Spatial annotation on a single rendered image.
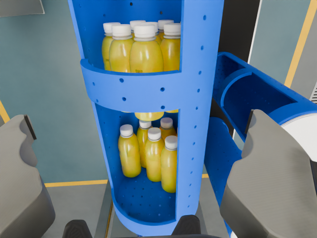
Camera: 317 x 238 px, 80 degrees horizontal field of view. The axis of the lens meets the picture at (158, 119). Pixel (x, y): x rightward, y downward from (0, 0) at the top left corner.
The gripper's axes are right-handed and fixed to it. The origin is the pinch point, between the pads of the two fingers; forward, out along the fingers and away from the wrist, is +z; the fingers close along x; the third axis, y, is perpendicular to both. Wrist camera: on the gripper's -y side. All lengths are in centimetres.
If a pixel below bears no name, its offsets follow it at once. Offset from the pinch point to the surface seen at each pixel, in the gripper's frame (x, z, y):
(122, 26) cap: -4.6, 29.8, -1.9
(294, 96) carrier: 52, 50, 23
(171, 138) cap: 5.9, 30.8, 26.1
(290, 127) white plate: 44, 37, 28
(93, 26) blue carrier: -12.1, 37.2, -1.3
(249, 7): 64, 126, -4
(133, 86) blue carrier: -2.2, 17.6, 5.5
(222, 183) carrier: 40, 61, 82
